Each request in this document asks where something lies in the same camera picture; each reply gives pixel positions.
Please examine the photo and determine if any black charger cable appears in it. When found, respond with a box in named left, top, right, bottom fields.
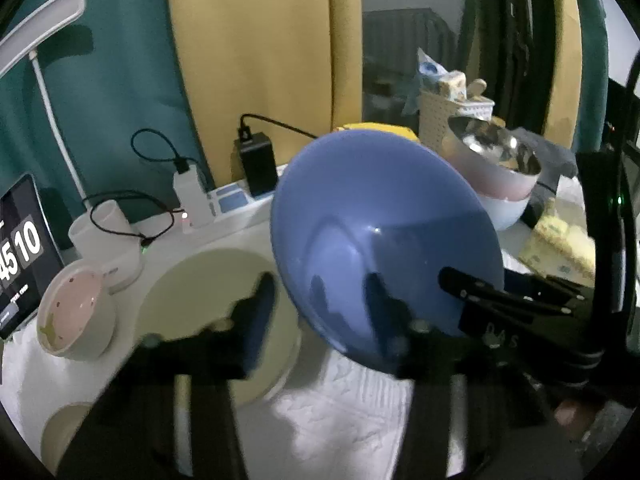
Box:
left=239, top=114, right=321, bottom=141
left=131, top=129, right=201, bottom=173

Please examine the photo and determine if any pale printed packet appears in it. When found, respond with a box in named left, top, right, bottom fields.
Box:
left=437, top=71, right=468, bottom=102

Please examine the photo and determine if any teal curtain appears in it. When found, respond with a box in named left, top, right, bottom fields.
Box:
left=570, top=0, right=608, bottom=153
left=0, top=0, right=216, bottom=211

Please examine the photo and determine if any pink dotted bowl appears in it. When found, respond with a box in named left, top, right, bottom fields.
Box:
left=36, top=259, right=118, bottom=361

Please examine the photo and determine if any steel-lined pink bowl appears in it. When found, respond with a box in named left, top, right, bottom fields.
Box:
left=445, top=114, right=543, bottom=198

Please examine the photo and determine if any yellow packet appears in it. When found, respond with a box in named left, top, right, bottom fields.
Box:
left=336, top=122, right=418, bottom=143

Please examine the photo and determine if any white slotted basket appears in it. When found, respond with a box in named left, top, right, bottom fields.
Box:
left=417, top=87, right=496, bottom=156

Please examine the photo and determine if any beige plate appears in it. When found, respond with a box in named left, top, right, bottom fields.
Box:
left=41, top=401, right=101, bottom=476

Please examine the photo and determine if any person's right hand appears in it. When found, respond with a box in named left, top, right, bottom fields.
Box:
left=552, top=400, right=601, bottom=446

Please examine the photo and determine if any white charger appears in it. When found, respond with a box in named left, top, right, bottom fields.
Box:
left=172, top=162, right=216, bottom=228

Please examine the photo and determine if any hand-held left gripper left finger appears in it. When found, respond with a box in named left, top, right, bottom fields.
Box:
left=57, top=271, right=278, bottom=480

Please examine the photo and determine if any yellow tissue box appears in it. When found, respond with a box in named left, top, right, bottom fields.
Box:
left=517, top=200, right=598, bottom=288

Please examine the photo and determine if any cream bowl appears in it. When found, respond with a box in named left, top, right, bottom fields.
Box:
left=135, top=249, right=303, bottom=408

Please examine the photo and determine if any white power strip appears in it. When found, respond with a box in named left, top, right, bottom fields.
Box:
left=207, top=162, right=301, bottom=223

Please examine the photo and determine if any tablet showing clock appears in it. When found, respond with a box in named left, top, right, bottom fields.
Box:
left=0, top=174, right=66, bottom=341

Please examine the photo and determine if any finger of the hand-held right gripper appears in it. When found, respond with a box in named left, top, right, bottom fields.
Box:
left=439, top=266, right=576, bottom=317
left=502, top=266, right=588, bottom=298

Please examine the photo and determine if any yellow curtain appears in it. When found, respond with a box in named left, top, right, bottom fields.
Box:
left=165, top=0, right=363, bottom=186
left=542, top=0, right=581, bottom=151

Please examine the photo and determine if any black lamp cable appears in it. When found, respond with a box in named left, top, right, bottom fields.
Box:
left=90, top=189, right=177, bottom=252

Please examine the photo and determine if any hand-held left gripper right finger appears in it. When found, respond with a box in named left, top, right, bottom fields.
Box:
left=364, top=270, right=583, bottom=480

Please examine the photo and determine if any black charger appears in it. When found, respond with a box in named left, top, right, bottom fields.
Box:
left=235, top=132, right=279, bottom=197

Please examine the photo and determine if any light blue bowl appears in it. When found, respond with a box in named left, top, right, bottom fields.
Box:
left=477, top=192, right=531, bottom=231

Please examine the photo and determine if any white desk lamp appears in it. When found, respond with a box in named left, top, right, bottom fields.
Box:
left=0, top=0, right=143, bottom=295

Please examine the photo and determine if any large blue bowl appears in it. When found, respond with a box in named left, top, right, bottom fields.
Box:
left=270, top=129, right=505, bottom=373

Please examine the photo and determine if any grey cloth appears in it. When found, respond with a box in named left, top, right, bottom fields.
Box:
left=515, top=127, right=581, bottom=176

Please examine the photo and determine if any white textured tablecloth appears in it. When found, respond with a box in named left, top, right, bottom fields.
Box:
left=0, top=175, right=601, bottom=480

